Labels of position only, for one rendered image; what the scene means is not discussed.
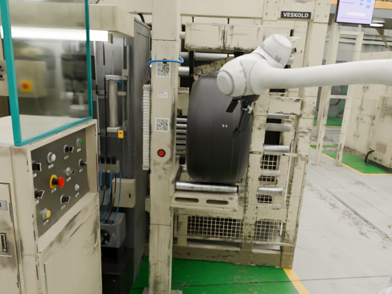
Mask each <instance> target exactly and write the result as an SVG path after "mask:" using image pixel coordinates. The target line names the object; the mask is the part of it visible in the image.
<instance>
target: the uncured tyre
mask: <svg viewBox="0 0 392 294"><path fill-rule="evenodd" d="M217 77H218V76H208V75H206V76H201V77H199V78H198V79H197V80H196V81H195V82H194V83H193V84H192V88H191V93H190V99H189V104H188V114H187V129H186V143H185V156H186V165H187V174H188V175H189V176H190V177H191V178H192V179H193V180H194V181H196V182H199V183H214V184H230V185H231V184H236V183H237V182H238V181H239V180H240V179H242V178H243V176H244V173H245V169H246V164H247V159H248V155H249V147H250V135H251V117H250V121H249V123H248V126H247V129H246V132H242V131H241V133H240V134H239V136H238V137H237V138H233V137H230V135H231V133H232V132H233V130H234V128H235V127H236V125H238V124H239V118H240V113H241V111H240V108H241V103H240V100H239V102H238V104H237V106H236V108H235V109H234V111H233V113H228V112H226V109H227V108H228V106H229V104H230V102H231V101H232V97H231V96H226V95H224V94H223V93H222V92H221V91H220V90H219V88H218V85H217ZM237 101H238V100H237ZM222 123H228V129H224V128H222Z"/></svg>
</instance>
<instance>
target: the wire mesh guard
mask: <svg viewBox="0 0 392 294"><path fill-rule="evenodd" d="M248 153H249V154H255V158H256V154H259V155H269V157H270V155H277V156H282V157H283V156H291V159H292V156H294V157H304V158H306V161H305V163H303V164H304V167H301V168H304V171H300V172H303V175H302V176H303V179H302V184H301V185H302V187H301V192H299V193H300V196H299V197H300V200H299V207H298V212H297V215H293V213H292V216H297V219H296V223H295V224H296V227H295V230H291V231H295V235H294V238H293V239H294V240H293V241H294V244H289V242H288V243H285V242H287V241H283V242H284V243H281V240H276V242H273V239H272V241H269V239H268V241H258V240H244V239H230V238H221V237H207V232H209V231H205V232H206V234H203V231H202V236H199V235H200V234H199V231H201V230H197V231H198V234H195V232H194V236H193V235H191V234H192V233H188V234H190V235H187V234H186V235H185V234H181V235H176V232H177V226H178V231H179V226H182V225H179V222H178V225H177V218H178V217H177V215H179V217H180V215H182V214H180V208H179V214H177V211H178V210H177V208H175V212H174V237H182V238H190V239H204V240H218V241H226V242H241V243H254V244H269V245H277V246H291V247H296V241H297V236H298V228H299V221H300V213H301V208H302V201H303V193H304V189H305V181H306V173H307V165H308V161H309V155H306V154H296V153H278V152H260V151H251V150H250V151H249V152H248ZM297 177H298V175H297ZM297 182H298V179H297ZM296 186H297V183H296ZM262 202H267V201H262ZM264 206H269V205H263V209H264ZM281 207H286V206H280V210H281ZM293 207H294V204H293ZM293 207H288V208H293ZM280 210H275V213H276V211H280ZM204 213H209V212H204ZM254 213H259V209H258V212H254ZM275 213H270V214H275ZM211 214H216V213H211ZM193 216H195V217H196V216H197V215H196V210H195V215H193ZM199 217H200V211H199ZM203 217H205V216H204V215H203ZM208 217H213V216H208ZM265 218H266V220H261V224H257V225H262V221H267V218H270V217H265ZM182 223H183V221H182ZM186 223H192V222H186ZM194 224H196V222H195V223H194ZM202 224H203V227H200V222H199V228H204V224H206V223H204V221H203V223H202ZM291 224H292V221H291ZM186 227H188V226H187V225H186ZM191 227H196V226H191ZM254 228H259V227H254ZM182 230H187V229H182ZM195 235H198V236H195ZM203 235H206V236H203ZM277 241H280V242H277Z"/></svg>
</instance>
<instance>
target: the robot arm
mask: <svg viewBox="0 0 392 294"><path fill-rule="evenodd" d="M291 51H292V45H291V43H290V41H289V40H288V39H287V38H286V37H284V36H282V35H278V34H273V35H271V36H269V37H268V38H267V39H266V40H265V41H264V42H263V43H262V44H261V46H259V47H258V48H257V49H256V50H254V51H253V52H252V53H251V54H246V55H242V56H240V57H237V58H235V59H233V60H231V61H229V62H227V63H226V64H225V65H224V66H223V67H221V69H220V70H219V72H218V77H217V85H218V88H219V90H220V91H221V92H222V93H223V94H224V95H226V96H231V97H232V101H231V102H230V104H229V106H228V108H227V109H226V112H228V113H233V111H234V109H235V108H236V106H237V104H238V102H239V100H240V103H241V108H240V111H241V113H240V118H239V124H238V125H236V127H235V128H234V130H233V132H232V133H231V135H230V137H233V138H237V137H238V136H239V134H240V133H241V131H242V132H246V129H247V126H248V124H249V121H250V117H251V115H252V113H253V111H254V109H253V108H251V105H252V102H255V101H257V100H258V98H259V97H260V96H261V95H262V94H264V93H265V91H266V90H267V89H293V88H312V87H321V86H339V85H357V84H379V85H389V86H392V59H377V60H367V61H355V62H345V63H339V64H330V65H320V66H311V67H305V68H293V69H284V67H285V65H286V63H287V61H288V59H289V57H290V55H291ZM237 100H238V101H237ZM243 108H245V110H244V109H243ZM377 294H392V276H391V277H390V280H389V282H388V285H387V288H385V289H382V290H380V291H379V292H378V293H377Z"/></svg>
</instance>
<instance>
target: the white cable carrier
mask: <svg viewBox="0 0 392 294"><path fill-rule="evenodd" d="M143 86H144V87H151V85H147V84H146V85H143ZM143 92H144V94H143V96H144V97H143V99H144V100H143V102H145V103H143V105H145V106H143V108H144V109H143V110H144V112H143V114H144V115H143V117H144V118H143V125H144V126H143V128H144V129H143V131H144V132H143V142H144V143H143V166H150V154H151V153H150V151H151V147H150V146H151V145H150V143H151V142H150V141H151V139H150V138H151V136H150V135H151V131H150V130H151V125H150V124H151V114H150V113H151V111H150V110H151V108H150V107H151V105H150V104H151V89H144V91H143Z"/></svg>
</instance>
